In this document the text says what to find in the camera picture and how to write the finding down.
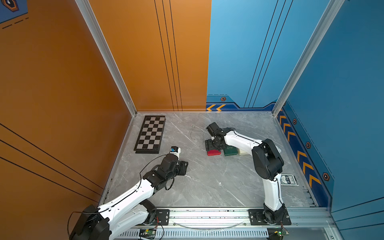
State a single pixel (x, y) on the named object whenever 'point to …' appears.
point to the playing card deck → (288, 180)
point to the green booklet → (231, 150)
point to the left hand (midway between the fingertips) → (187, 161)
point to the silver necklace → (192, 126)
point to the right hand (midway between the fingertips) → (212, 147)
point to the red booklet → (213, 152)
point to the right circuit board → (276, 233)
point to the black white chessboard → (150, 134)
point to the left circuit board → (148, 233)
